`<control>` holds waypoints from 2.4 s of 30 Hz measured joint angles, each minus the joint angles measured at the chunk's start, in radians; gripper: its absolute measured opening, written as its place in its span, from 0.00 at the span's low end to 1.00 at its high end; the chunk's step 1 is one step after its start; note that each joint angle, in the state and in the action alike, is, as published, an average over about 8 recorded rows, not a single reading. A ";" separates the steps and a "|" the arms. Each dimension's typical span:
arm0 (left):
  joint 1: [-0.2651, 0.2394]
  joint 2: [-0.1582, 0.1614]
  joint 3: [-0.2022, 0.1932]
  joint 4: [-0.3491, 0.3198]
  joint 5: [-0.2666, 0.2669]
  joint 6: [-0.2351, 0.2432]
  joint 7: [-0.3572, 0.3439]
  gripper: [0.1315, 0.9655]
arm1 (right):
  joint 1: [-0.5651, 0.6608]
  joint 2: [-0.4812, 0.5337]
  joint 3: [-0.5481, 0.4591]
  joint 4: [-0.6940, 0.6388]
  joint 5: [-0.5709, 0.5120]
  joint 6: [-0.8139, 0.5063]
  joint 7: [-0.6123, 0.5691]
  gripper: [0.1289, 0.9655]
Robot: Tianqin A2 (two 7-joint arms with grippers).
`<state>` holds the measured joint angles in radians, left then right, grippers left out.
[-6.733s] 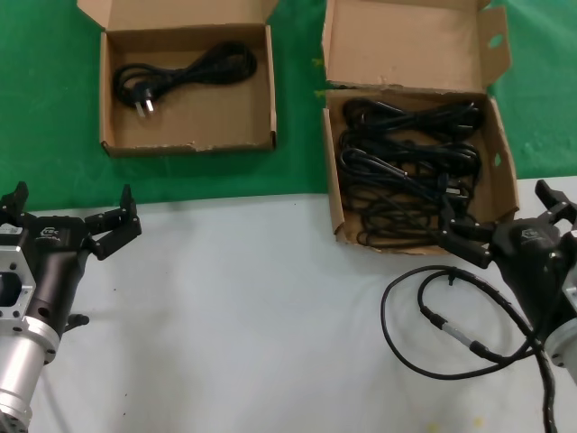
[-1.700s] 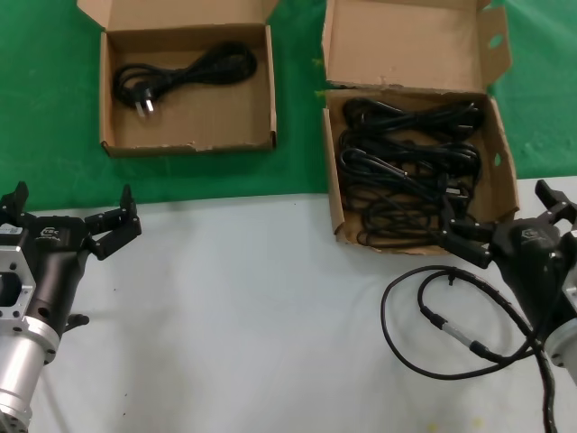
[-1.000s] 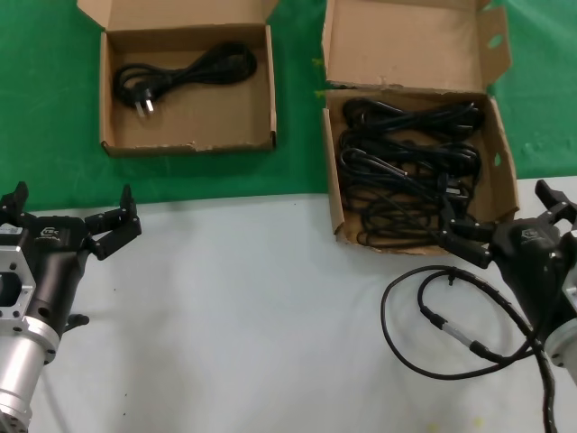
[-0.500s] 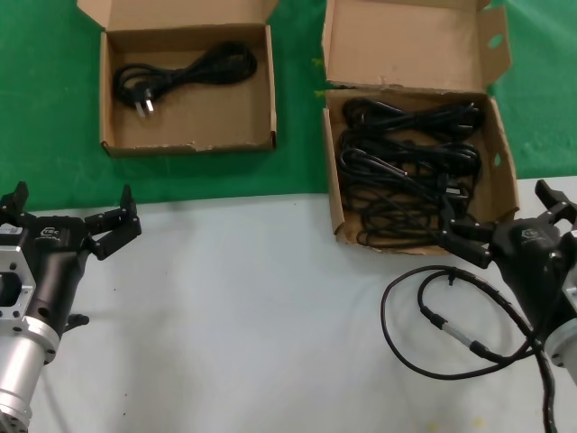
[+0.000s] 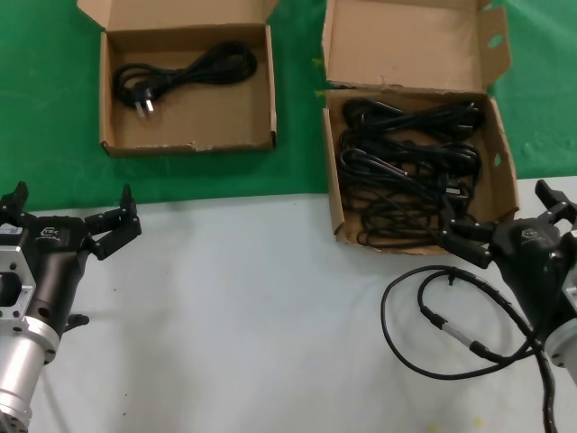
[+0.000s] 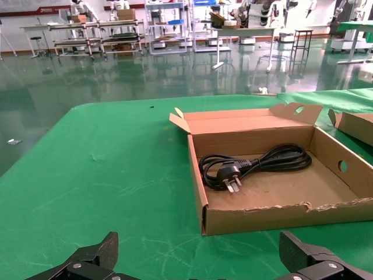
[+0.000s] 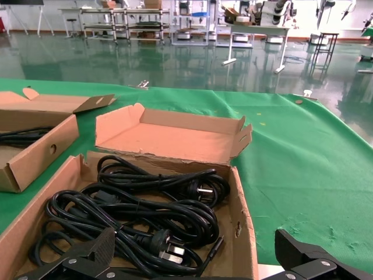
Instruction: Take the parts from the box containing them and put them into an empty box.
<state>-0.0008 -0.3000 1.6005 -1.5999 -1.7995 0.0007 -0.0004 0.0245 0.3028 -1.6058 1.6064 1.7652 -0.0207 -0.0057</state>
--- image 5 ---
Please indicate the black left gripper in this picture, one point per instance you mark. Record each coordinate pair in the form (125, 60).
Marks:
(54, 261)

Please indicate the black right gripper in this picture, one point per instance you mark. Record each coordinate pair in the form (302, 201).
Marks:
(527, 261)

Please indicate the cardboard box with plain lid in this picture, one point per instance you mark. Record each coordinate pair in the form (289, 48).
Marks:
(180, 122)

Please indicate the cardboard box with holed flap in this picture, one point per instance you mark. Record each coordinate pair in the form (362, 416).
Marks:
(405, 45)

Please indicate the small black knob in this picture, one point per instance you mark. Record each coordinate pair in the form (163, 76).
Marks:
(76, 321)

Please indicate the green table mat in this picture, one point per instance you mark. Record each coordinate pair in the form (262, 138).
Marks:
(45, 113)

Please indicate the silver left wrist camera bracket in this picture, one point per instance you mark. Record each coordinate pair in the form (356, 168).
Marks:
(11, 288)

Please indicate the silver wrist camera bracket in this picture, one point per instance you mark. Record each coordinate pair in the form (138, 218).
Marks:
(573, 293)
(11, 288)

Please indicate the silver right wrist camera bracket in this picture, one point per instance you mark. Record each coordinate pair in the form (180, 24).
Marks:
(573, 293)

